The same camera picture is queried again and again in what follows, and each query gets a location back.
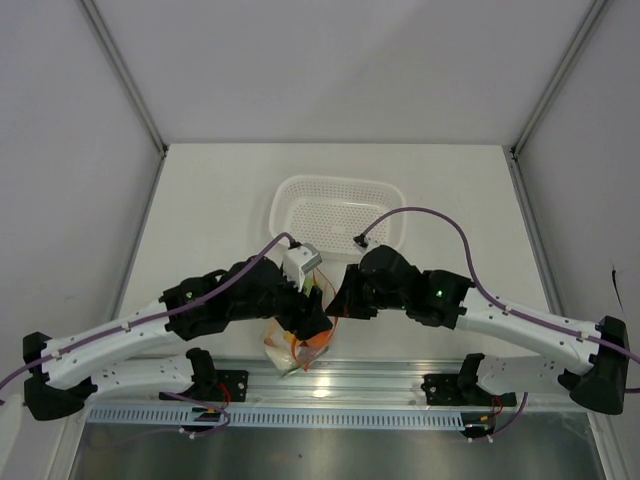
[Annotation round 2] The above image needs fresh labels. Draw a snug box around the purple cable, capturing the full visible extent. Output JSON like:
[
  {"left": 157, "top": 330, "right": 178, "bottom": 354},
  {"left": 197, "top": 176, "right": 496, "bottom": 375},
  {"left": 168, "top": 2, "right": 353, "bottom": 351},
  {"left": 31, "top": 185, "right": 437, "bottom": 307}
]
[
  {"left": 0, "top": 232, "right": 296, "bottom": 441},
  {"left": 357, "top": 207, "right": 640, "bottom": 441}
]

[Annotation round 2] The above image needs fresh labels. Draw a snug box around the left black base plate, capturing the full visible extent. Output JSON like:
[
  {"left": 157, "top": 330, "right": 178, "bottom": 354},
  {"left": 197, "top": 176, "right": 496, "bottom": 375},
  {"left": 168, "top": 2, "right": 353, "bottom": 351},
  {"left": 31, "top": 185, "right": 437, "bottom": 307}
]
[{"left": 214, "top": 370, "right": 249, "bottom": 403}]

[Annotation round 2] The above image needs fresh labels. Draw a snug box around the left aluminium frame post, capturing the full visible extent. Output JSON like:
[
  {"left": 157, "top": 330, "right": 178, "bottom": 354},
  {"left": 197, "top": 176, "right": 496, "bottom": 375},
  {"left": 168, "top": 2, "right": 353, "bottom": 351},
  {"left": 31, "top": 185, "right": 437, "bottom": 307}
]
[{"left": 77, "top": 0, "right": 169, "bottom": 156}]

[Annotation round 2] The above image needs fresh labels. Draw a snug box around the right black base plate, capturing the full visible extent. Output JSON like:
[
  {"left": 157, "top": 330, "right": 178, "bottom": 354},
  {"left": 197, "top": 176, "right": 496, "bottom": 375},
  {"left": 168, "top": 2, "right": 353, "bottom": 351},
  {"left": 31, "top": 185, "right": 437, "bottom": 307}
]
[{"left": 422, "top": 372, "right": 517, "bottom": 407}]

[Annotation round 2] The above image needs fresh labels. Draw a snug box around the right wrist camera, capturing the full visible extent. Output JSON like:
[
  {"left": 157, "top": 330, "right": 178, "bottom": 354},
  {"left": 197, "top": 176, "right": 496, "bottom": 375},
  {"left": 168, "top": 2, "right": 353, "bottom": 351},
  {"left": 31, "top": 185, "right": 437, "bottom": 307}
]
[{"left": 353, "top": 234, "right": 377, "bottom": 252}]

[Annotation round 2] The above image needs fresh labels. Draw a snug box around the right aluminium frame post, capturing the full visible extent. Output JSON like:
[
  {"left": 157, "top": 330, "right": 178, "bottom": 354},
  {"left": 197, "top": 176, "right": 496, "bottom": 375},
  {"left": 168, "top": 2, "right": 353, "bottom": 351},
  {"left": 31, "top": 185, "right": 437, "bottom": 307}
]
[{"left": 509, "top": 0, "right": 614, "bottom": 156}]

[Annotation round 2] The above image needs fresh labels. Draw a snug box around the orange fruit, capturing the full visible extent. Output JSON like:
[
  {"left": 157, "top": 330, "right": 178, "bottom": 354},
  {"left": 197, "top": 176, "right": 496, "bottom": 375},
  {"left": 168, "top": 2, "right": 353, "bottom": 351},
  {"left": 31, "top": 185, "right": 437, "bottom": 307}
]
[{"left": 305, "top": 330, "right": 333, "bottom": 349}]

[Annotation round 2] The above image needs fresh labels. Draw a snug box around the aluminium frame post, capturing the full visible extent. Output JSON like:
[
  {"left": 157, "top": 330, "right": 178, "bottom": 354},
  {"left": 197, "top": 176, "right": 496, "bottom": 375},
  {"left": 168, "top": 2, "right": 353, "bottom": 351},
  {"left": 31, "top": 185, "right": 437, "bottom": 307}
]
[
  {"left": 77, "top": 0, "right": 169, "bottom": 156},
  {"left": 509, "top": 0, "right": 614, "bottom": 156}
]

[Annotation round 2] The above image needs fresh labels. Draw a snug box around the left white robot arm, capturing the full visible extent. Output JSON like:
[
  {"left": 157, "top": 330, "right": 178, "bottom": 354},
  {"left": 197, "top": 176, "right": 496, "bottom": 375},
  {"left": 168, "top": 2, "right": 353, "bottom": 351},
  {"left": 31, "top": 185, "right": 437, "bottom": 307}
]
[{"left": 23, "top": 246, "right": 333, "bottom": 421}]

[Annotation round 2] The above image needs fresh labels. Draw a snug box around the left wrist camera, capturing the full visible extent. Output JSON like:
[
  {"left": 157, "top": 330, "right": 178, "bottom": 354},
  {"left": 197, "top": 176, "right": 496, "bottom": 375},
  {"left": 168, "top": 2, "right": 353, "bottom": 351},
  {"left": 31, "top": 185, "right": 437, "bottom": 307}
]
[{"left": 282, "top": 243, "right": 322, "bottom": 292}]

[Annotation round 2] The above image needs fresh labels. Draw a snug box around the aluminium rail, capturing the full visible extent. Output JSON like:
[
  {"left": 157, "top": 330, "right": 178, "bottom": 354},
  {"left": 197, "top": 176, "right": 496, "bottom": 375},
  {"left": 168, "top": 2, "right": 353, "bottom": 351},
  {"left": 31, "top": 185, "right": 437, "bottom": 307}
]
[{"left": 67, "top": 357, "right": 614, "bottom": 414}]

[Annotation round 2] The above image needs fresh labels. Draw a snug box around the slotted cable duct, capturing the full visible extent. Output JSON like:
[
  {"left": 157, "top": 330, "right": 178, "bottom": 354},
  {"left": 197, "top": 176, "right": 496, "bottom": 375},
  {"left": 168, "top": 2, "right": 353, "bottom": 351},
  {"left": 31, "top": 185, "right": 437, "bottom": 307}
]
[{"left": 87, "top": 404, "right": 465, "bottom": 431}]

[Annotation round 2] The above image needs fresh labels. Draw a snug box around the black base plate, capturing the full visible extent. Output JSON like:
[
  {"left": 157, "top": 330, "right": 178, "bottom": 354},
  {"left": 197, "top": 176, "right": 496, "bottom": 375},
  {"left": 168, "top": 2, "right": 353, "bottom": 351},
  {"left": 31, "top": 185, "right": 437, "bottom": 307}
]
[
  {"left": 214, "top": 370, "right": 249, "bottom": 403},
  {"left": 422, "top": 372, "right": 517, "bottom": 407}
]

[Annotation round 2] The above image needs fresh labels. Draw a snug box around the clear orange zip top bag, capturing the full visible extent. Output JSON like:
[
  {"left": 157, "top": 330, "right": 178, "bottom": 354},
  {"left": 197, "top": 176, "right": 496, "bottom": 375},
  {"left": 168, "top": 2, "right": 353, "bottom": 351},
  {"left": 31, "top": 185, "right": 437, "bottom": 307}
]
[{"left": 261, "top": 267, "right": 339, "bottom": 372}]

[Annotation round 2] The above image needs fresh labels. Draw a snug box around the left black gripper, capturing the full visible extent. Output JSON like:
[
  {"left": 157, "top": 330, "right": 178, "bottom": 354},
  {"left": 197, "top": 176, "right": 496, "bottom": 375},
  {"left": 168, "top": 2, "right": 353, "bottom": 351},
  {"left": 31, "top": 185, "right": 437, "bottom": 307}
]
[{"left": 230, "top": 264, "right": 332, "bottom": 340}]

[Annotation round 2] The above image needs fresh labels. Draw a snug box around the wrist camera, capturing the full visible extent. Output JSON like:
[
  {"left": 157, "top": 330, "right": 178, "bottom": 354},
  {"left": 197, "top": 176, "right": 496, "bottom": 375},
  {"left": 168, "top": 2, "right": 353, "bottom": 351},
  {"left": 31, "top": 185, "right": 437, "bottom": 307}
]
[
  {"left": 282, "top": 243, "right": 322, "bottom": 292},
  {"left": 353, "top": 234, "right": 377, "bottom": 252}
]

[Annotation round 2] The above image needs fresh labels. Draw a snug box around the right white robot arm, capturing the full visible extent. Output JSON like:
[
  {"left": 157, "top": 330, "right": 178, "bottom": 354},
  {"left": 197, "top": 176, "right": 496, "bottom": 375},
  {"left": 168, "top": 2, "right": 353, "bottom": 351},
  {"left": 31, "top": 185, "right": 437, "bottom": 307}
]
[{"left": 326, "top": 246, "right": 629, "bottom": 415}]

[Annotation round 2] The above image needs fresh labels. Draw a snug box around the white perforated plastic basket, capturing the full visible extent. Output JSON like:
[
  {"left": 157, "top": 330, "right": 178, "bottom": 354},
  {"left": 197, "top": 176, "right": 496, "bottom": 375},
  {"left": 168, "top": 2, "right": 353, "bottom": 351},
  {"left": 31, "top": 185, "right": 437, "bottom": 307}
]
[{"left": 269, "top": 175, "right": 406, "bottom": 259}]

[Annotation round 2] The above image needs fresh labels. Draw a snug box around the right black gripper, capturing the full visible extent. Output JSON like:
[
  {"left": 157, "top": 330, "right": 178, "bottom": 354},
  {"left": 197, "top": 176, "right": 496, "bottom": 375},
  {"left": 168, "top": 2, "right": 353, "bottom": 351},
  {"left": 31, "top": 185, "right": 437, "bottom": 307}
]
[{"left": 325, "top": 264, "right": 408, "bottom": 321}]

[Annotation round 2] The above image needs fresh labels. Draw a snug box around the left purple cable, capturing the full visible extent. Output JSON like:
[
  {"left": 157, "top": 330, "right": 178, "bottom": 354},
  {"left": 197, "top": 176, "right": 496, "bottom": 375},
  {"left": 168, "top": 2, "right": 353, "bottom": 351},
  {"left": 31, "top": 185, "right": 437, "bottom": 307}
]
[{"left": 0, "top": 232, "right": 296, "bottom": 441}]

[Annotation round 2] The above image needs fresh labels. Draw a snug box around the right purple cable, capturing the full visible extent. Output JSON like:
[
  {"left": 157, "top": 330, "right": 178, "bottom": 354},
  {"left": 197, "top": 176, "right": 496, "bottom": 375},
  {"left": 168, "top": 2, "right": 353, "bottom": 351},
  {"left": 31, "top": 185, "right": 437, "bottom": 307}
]
[{"left": 357, "top": 207, "right": 640, "bottom": 441}]

